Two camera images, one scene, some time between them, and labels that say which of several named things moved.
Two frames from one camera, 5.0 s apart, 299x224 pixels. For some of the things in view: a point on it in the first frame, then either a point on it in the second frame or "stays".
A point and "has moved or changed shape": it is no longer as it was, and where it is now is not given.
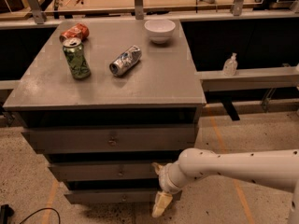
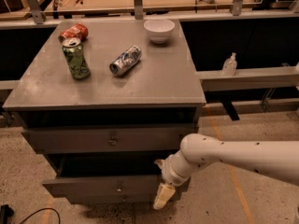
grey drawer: (87, 171) has moved or changed shape
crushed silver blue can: (125, 61) stays
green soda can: (77, 58) stays
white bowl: (159, 30) stays
